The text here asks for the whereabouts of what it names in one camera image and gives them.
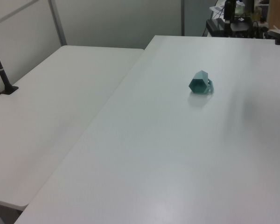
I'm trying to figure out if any teal hexagonal plastic cup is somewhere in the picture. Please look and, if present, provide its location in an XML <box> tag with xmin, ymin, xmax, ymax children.
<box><xmin>188</xmin><ymin>70</ymin><xmax>214</xmax><ymax>95</ymax></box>

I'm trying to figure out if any white side table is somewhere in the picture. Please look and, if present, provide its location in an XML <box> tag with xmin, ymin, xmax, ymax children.
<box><xmin>0</xmin><ymin>45</ymin><xmax>145</xmax><ymax>208</ymax></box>

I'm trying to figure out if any black electronics box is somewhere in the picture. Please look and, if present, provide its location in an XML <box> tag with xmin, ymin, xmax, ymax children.
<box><xmin>205</xmin><ymin>17</ymin><xmax>253</xmax><ymax>37</ymax></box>

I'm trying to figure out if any black upright camera mount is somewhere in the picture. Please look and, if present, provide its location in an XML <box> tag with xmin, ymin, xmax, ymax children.
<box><xmin>224</xmin><ymin>0</ymin><xmax>237</xmax><ymax>36</ymax></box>

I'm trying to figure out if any black camera stand pole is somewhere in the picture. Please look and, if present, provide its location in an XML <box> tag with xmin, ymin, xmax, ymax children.
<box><xmin>0</xmin><ymin>36</ymin><xmax>19</xmax><ymax>95</ymax></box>

